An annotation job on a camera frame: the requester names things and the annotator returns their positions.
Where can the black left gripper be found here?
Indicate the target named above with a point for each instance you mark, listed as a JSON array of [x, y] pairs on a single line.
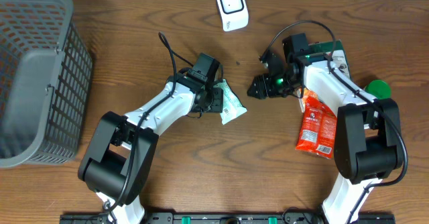
[[217, 106]]

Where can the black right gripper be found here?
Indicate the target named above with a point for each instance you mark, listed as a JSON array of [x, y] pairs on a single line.
[[265, 89]]

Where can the teal white snack packet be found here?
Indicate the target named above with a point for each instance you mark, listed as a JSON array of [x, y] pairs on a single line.
[[232, 107]]

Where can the red snack packet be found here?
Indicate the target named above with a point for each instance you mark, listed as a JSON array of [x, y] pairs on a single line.
[[318, 126]]

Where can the green white packet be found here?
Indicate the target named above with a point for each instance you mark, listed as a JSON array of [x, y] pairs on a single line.
[[339, 56]]

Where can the green lid seasoning jar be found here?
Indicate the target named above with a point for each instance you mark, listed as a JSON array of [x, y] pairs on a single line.
[[379, 89]]

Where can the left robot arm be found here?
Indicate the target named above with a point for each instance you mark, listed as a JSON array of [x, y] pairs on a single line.
[[118, 159]]

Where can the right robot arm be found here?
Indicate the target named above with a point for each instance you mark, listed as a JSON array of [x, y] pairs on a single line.
[[368, 150]]

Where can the white barcode scanner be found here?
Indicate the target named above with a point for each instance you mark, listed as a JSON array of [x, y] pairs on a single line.
[[234, 14]]

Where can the grey plastic mesh basket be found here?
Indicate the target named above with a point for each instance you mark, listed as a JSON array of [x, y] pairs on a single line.
[[46, 74]]

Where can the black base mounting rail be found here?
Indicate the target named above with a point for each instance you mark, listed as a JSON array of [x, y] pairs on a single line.
[[291, 216]]

